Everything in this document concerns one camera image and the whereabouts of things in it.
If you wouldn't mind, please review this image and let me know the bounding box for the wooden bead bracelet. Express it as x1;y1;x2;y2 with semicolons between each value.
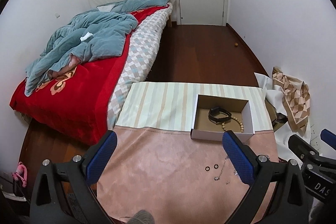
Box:
221;115;245;134

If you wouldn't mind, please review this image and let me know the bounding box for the white cardboard box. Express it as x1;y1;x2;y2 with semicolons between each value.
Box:
190;94;255;143

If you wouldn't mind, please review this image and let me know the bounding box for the black smartwatch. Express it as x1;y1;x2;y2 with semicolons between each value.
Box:
208;106;232;124

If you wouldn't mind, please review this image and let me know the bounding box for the pink slipper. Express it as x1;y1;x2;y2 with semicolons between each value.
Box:
12;161;27;188

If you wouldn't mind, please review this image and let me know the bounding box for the brown geometric patterned bag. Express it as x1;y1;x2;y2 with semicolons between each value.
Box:
272;67;310;134

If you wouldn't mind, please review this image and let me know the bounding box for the red bed blanket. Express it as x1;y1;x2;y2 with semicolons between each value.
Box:
9;7;159;145

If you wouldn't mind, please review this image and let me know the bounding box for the striped green beige cloth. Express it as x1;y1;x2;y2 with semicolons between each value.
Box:
116;82;272;132

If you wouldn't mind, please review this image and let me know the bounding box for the teal blue quilt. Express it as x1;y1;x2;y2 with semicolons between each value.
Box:
24;0;169;97

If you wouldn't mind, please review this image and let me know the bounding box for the checkered mattress sheet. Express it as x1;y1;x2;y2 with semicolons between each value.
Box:
106;2;173;130

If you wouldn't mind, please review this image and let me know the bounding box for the white wall power socket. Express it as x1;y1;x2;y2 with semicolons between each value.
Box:
310;124;323;155

